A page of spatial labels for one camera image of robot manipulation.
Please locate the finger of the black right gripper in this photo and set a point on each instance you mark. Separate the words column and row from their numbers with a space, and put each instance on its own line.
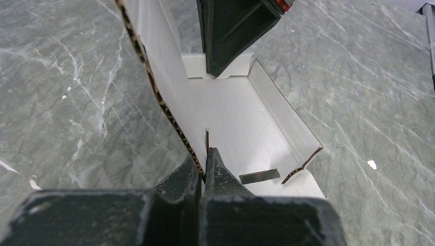
column 229, row 27

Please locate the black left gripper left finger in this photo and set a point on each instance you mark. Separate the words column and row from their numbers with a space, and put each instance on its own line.
column 166, row 214

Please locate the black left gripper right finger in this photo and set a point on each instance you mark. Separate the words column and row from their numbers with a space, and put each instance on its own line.
column 232, row 215

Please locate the white cardboard box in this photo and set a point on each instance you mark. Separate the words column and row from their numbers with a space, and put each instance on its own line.
column 241, row 112

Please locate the aluminium frame rail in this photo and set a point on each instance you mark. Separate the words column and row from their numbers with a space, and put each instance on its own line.
column 427, row 10

